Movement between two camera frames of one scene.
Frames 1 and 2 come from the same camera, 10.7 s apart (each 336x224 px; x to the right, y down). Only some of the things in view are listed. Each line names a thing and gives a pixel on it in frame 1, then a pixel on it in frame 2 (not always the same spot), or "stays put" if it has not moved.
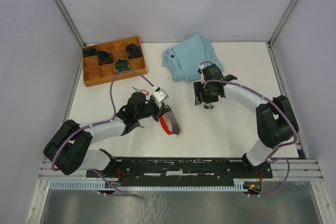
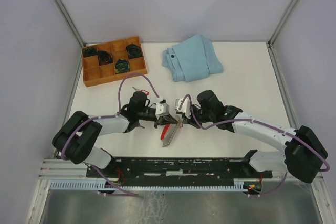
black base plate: [182, 171] stays put
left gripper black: [159, 112] to [164, 120]
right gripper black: [198, 87] to [186, 120]
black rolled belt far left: [90, 51] stays put
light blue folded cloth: [185, 59] stays put
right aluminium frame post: [270, 46] stays put
